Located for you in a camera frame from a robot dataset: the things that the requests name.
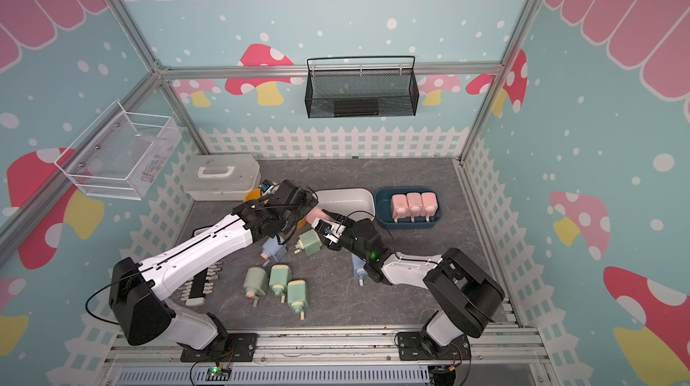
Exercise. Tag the blue sharpener left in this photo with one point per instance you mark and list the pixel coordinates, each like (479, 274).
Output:
(272, 252)

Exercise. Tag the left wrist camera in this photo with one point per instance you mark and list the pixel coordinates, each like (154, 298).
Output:
(266, 187)

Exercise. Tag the blue sharpener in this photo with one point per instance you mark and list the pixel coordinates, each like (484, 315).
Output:
(359, 269)
(272, 252)

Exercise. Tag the aluminium rail frame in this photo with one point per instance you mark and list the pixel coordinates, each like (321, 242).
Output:
(504, 354)

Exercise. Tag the green circuit board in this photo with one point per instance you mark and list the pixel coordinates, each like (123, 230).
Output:
(218, 374)

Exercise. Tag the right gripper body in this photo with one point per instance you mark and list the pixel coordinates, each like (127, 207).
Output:
(349, 241)

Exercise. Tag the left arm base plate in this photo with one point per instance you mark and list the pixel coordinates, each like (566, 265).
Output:
(236, 347)

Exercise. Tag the black wire mesh basket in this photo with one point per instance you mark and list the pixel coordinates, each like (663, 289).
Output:
(361, 87)

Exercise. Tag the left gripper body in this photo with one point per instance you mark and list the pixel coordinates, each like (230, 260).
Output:
(296, 215)

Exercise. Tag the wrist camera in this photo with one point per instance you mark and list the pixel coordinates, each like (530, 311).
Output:
(331, 233)
(266, 187)

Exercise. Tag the yellow storage box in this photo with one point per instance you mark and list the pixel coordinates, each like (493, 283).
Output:
(254, 194)

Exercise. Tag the blue sharpener center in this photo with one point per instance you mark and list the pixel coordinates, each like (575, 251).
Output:
(359, 269)

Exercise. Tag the pink sharpener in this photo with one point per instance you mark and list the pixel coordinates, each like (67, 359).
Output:
(415, 205)
(400, 207)
(429, 205)
(317, 215)

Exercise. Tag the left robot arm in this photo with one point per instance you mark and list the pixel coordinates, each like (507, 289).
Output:
(140, 291)

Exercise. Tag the teal storage box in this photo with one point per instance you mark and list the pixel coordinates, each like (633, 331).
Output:
(384, 210)

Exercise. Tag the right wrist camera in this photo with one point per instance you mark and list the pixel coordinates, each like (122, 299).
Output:
(331, 233)

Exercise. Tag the white storage box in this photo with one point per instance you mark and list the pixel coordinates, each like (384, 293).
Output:
(356, 203)

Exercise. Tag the black tool rack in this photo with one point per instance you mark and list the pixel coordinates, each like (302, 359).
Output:
(196, 289)

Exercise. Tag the green sharpener upper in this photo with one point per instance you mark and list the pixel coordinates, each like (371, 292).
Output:
(308, 243)

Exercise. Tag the green sharpener middle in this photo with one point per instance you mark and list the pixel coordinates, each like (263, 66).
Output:
(280, 277)

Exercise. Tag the white wire mesh basket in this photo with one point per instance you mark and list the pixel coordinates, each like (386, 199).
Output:
(120, 154)

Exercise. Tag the pale green sharpener left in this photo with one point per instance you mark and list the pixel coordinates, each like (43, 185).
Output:
(255, 284)

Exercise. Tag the translucent lidded case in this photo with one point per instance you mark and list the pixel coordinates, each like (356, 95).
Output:
(229, 177)

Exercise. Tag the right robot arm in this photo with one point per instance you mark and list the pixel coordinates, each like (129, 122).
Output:
(468, 296)

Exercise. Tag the green sharpener bottom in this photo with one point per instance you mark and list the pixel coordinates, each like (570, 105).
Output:
(297, 297)

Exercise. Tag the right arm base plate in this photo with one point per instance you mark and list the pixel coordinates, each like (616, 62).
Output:
(413, 346)

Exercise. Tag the pink sharpener bottom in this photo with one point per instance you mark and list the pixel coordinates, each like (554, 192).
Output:
(400, 207)

